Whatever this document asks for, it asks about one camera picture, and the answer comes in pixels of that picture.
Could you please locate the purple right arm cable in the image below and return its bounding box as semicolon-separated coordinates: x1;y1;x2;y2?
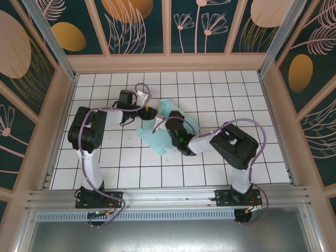
152;117;269;226

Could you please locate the light blue cloth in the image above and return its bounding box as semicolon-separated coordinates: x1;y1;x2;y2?
135;99;200;156

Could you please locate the aluminium mounting rail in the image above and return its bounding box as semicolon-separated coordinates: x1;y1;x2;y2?
25;186;314;211

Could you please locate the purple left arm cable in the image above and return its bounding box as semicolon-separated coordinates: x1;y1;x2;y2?
78;82;152;228

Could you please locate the green circuit board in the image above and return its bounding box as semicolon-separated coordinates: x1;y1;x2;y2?
87;209;113;219

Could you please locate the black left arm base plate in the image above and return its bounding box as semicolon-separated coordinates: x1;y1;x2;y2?
75;191;124;209

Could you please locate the aluminium frame post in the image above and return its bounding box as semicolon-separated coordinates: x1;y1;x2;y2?
22;0;79;81
257;0;309;78

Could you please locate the grey metal sheet panel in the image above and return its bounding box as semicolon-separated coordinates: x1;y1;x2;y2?
15;206;323;252

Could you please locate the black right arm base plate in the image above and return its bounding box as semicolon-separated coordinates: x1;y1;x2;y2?
214;189;263;208

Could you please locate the slotted grey cable duct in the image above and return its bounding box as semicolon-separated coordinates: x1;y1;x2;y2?
36;208;236;222

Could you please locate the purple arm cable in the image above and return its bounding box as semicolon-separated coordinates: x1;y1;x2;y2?
152;117;269;226
78;82;152;228

